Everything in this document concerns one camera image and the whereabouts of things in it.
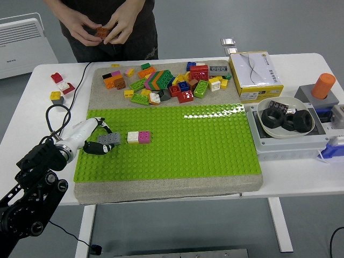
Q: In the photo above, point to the person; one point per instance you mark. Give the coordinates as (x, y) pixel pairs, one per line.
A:
(134, 51)

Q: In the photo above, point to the small green brick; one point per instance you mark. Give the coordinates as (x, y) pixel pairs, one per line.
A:
(228, 76)
(146, 66)

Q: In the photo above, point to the white table leg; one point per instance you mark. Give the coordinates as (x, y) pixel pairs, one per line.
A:
(86, 228)
(279, 225)

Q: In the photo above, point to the long grey brick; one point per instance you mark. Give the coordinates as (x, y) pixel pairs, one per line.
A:
(219, 70)

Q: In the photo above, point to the person's left hand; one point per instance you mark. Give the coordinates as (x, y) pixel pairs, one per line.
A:
(122, 24)

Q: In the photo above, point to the grey-brown mat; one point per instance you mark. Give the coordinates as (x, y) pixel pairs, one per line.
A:
(161, 191)

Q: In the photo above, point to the small yellow brick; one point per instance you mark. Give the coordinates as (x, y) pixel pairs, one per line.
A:
(219, 78)
(129, 93)

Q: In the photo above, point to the red sloped brick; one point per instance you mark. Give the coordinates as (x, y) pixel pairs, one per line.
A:
(70, 88)

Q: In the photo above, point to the small black nut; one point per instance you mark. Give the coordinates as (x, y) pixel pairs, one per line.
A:
(286, 125)

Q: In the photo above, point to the grey building brick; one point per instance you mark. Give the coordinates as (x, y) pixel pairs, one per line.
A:
(110, 138)

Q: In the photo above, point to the silver square plate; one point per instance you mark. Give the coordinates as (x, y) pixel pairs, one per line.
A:
(231, 51)
(228, 42)

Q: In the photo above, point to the person's right forearm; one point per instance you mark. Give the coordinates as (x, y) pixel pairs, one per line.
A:
(57, 6)

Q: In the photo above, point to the small white brick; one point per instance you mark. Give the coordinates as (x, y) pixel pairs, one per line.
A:
(64, 86)

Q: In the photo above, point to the pink and yellow brick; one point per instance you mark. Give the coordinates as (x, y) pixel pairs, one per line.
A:
(129, 72)

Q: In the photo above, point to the white and yellow cardboard box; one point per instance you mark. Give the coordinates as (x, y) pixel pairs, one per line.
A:
(255, 72)

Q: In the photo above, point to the red building brick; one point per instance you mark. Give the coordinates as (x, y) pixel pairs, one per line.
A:
(173, 90)
(57, 78)
(185, 96)

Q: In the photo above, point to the brown orange building brick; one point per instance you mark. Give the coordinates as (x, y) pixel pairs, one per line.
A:
(102, 32)

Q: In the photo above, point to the person's right hand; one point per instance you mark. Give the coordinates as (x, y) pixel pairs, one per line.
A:
(80, 28)

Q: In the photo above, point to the blue plastic device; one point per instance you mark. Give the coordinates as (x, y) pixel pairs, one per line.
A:
(334, 153)

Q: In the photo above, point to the green studded baseplate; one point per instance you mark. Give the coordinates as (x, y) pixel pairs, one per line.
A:
(188, 147)

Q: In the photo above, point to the orange cylinder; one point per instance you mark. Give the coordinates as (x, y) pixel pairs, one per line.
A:
(322, 86)

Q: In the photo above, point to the yellow building brick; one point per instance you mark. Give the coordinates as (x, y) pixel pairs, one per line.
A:
(145, 92)
(224, 84)
(178, 79)
(55, 95)

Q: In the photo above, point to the light grey junction box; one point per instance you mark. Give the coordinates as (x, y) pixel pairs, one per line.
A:
(282, 150)

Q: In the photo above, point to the large red brick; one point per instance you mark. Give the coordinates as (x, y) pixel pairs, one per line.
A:
(199, 72)

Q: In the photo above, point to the grey connector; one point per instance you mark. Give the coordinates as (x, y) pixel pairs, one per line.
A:
(338, 114)

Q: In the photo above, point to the blue building brick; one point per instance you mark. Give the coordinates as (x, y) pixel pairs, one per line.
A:
(183, 86)
(190, 65)

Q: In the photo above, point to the wide green brick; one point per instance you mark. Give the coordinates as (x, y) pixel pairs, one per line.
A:
(201, 89)

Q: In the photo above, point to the brown orange black brick cluster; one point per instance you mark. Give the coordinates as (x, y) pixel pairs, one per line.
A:
(114, 80)

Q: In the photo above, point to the white bowl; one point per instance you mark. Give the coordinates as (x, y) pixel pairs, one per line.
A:
(293, 101)

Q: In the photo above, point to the white ribbed heater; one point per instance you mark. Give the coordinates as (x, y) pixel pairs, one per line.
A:
(21, 48)

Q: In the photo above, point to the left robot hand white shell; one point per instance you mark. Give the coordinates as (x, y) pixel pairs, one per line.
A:
(78, 134)

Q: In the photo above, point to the pink building brick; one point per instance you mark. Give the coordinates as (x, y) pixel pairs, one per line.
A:
(144, 137)

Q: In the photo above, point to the grey block holder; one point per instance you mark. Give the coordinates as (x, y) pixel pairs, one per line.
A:
(303, 92)

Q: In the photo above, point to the white sloped brick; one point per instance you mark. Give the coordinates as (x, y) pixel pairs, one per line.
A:
(200, 64)

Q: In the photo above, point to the flat yellow brick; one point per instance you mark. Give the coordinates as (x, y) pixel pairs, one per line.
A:
(115, 65)

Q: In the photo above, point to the white and orange brick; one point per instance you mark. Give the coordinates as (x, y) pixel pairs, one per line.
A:
(154, 98)

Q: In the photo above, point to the large black nut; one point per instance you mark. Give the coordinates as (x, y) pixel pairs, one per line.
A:
(303, 121)
(266, 118)

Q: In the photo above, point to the white on yellow brick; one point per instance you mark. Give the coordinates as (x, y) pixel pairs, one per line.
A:
(215, 85)

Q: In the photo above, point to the dark red circuit board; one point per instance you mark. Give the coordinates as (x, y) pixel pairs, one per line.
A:
(279, 105)

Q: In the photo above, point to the person's left forearm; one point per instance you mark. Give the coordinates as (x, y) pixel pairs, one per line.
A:
(134, 3)

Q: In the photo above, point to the dark grey sloped brick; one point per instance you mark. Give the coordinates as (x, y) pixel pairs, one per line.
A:
(164, 94)

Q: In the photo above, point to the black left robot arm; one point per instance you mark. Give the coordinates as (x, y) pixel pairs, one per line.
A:
(40, 158)

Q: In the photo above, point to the striped brick stack green top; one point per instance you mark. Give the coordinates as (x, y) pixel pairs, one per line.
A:
(161, 79)

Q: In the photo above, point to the white building brick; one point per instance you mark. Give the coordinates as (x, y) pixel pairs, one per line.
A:
(133, 137)

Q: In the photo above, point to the small grey sloped brick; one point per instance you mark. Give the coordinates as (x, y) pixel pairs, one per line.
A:
(59, 101)

